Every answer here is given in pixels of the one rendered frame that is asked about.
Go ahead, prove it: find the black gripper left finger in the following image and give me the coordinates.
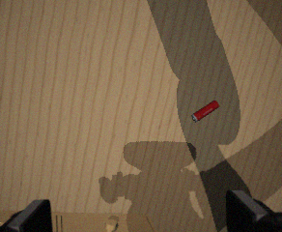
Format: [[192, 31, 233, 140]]
[[0, 199, 53, 232]]

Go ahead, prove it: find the red battery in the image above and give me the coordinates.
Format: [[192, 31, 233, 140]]
[[192, 101, 219, 122]]

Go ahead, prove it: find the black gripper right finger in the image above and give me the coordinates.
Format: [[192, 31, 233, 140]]
[[226, 189, 282, 232]]

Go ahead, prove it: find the small wooden chest of drawers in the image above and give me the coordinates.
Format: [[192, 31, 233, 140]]
[[0, 210, 157, 232]]

